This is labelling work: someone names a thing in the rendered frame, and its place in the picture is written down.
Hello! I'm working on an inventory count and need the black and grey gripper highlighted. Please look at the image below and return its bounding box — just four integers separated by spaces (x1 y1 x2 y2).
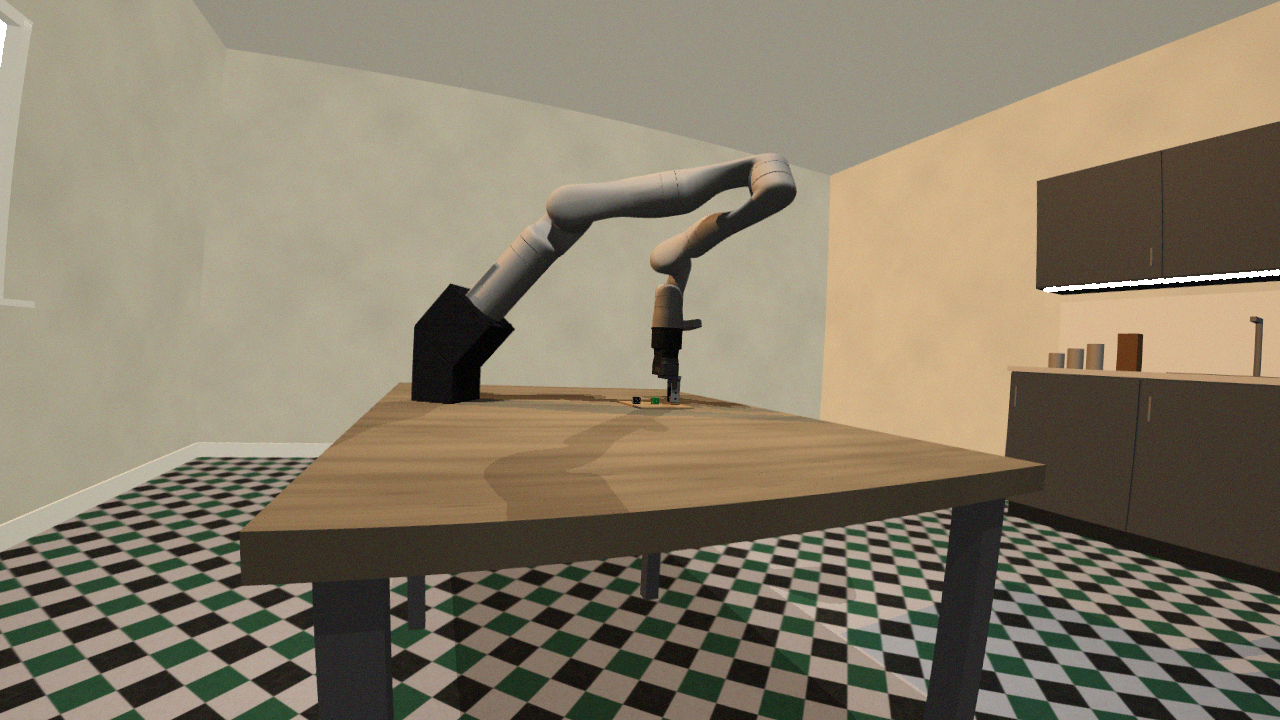
652 307 701 402

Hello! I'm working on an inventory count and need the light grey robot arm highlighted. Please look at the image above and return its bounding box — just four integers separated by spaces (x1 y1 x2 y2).
465 152 797 322

